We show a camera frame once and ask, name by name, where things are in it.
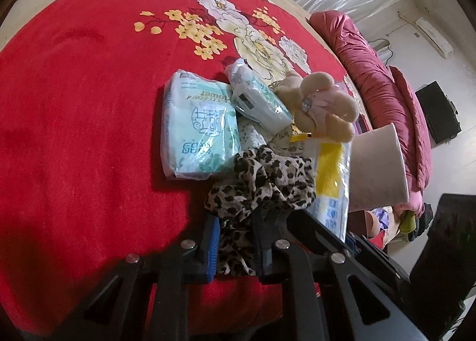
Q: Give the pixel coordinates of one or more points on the red floral blanket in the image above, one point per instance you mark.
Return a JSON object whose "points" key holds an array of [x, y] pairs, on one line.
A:
{"points": [[93, 103]]}

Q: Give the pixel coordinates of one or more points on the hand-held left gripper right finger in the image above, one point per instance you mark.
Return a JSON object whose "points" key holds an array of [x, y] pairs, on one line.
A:
{"points": [[262, 251]]}

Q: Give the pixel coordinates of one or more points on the large green tissue pack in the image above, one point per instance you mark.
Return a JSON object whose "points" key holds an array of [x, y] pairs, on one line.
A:
{"points": [[200, 129]]}

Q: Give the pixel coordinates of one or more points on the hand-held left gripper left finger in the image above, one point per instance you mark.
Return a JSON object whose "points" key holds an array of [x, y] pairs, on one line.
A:
{"points": [[212, 248]]}

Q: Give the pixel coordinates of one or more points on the yellow wipes packet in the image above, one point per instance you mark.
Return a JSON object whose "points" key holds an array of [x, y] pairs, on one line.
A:
{"points": [[329, 170]]}

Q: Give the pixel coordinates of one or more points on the yellow-green item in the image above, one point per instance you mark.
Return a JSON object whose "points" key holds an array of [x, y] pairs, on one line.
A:
{"points": [[407, 222]]}

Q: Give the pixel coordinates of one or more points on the leopard print scrunchie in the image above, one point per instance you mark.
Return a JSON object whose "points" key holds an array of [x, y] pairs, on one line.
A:
{"points": [[260, 177]]}

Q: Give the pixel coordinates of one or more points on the black television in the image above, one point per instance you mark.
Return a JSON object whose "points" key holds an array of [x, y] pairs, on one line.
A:
{"points": [[438, 114]]}

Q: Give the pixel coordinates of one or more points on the plush bear pink dress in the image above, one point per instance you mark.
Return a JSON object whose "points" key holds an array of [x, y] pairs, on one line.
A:
{"points": [[327, 106]]}

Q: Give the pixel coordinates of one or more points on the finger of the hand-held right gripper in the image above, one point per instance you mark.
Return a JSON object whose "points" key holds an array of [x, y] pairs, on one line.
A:
{"points": [[319, 233]]}

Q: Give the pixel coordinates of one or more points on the maroon quilt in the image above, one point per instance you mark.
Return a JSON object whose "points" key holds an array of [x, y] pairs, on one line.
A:
{"points": [[372, 77]]}

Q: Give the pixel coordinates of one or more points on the small green tissue pack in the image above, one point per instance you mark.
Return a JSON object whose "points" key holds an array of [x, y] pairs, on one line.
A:
{"points": [[256, 103]]}

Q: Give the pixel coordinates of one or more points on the white air conditioner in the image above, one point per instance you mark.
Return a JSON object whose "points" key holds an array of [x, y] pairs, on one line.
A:
{"points": [[433, 38]]}

